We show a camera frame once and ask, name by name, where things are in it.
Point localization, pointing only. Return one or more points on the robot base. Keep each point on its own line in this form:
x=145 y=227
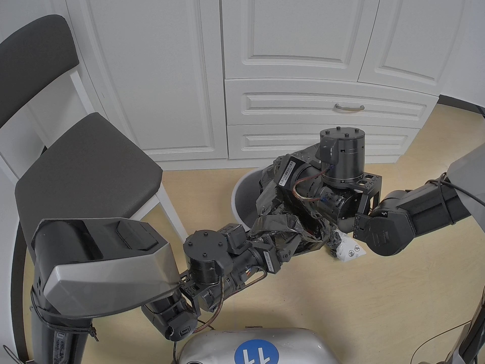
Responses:
x=212 y=349

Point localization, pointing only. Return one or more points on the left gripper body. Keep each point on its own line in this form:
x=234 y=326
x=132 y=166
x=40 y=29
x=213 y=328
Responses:
x=254 y=262

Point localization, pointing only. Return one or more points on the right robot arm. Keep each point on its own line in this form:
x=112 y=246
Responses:
x=409 y=210

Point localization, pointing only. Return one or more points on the white chair dark grey seat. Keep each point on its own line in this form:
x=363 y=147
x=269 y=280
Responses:
x=87 y=165

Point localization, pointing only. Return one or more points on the white trash bin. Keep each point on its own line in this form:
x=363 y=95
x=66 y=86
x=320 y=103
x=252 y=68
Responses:
x=246 y=199

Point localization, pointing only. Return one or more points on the white wardrobe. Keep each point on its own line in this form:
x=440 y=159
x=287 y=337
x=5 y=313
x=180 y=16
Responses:
x=303 y=21

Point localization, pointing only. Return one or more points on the black plastic bag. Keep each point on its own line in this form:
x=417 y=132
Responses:
x=280 y=226

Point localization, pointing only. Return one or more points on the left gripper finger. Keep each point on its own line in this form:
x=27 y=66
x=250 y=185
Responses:
x=290 y=249

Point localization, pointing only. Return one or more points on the crumpled white printed paper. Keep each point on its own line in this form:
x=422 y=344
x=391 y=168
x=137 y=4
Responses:
x=350 y=250

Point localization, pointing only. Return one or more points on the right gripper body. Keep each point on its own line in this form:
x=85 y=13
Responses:
x=307 y=180

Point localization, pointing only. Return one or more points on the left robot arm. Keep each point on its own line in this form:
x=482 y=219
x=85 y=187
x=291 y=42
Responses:
x=94 y=271

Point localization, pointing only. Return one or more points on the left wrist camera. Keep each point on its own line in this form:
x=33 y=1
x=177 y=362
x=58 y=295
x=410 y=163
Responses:
x=235 y=237

